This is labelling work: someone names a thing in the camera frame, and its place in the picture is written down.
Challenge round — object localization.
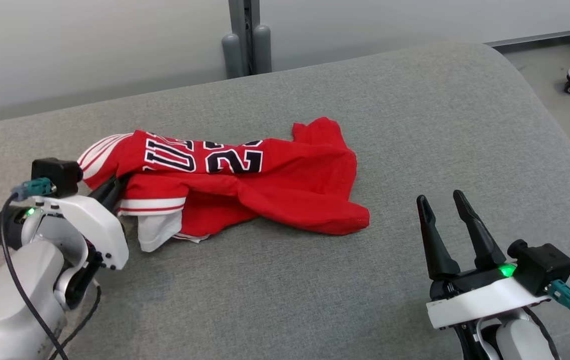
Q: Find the red basketball jersey white trim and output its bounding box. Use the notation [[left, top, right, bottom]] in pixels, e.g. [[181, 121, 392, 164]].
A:
[[77, 129, 265, 253]]

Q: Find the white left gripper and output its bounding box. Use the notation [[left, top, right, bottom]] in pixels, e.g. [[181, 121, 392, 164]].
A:
[[25, 175, 131, 271]]

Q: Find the thin black cable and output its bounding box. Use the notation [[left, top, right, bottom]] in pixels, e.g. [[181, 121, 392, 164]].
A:
[[47, 284, 103, 360], [521, 305, 561, 360]]

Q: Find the grey partition post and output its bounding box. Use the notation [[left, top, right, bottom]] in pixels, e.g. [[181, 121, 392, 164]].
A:
[[221, 0, 273, 80]]

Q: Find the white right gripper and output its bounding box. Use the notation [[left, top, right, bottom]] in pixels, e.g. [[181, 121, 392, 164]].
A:
[[416, 189, 550, 330]]

